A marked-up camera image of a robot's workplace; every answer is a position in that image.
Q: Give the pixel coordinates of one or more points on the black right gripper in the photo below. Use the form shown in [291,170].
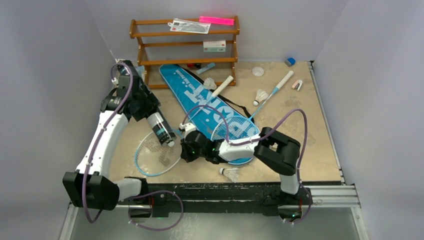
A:
[189,142]

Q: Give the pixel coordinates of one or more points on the pink ruler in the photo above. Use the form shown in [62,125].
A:
[217,20]

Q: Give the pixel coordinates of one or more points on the blue racket bag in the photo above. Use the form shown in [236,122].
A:
[192,95]

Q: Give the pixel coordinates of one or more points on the blue white eraser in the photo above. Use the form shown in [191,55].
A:
[290,61]

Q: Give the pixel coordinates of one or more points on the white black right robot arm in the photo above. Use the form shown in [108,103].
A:
[279,152]

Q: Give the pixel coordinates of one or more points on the red black stamp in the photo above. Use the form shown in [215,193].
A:
[194,65]

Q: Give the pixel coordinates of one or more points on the white green small box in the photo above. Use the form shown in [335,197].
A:
[214,46]

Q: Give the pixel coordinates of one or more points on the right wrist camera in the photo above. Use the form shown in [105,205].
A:
[186,128]

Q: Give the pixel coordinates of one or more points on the blue white packaged item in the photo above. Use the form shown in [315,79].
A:
[141,72]

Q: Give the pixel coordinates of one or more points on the pink white small clip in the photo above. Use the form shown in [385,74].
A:
[297,85]

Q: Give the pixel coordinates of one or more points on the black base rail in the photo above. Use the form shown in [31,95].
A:
[214,198]

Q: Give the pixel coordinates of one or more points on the clear tube lid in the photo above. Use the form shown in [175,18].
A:
[258,71]

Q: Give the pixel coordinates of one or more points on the black shuttlecock tube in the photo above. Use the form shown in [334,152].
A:
[162,129]

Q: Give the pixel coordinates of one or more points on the white plastic package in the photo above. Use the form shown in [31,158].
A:
[187,26]

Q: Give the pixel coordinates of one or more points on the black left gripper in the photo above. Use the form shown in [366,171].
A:
[150,102]

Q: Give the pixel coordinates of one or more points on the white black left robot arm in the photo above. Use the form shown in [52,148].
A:
[89,186]

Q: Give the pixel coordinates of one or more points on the wooden shelf rack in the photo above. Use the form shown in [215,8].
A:
[157,45]

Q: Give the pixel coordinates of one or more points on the shuttlecock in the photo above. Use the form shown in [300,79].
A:
[260,96]
[231,173]
[210,84]

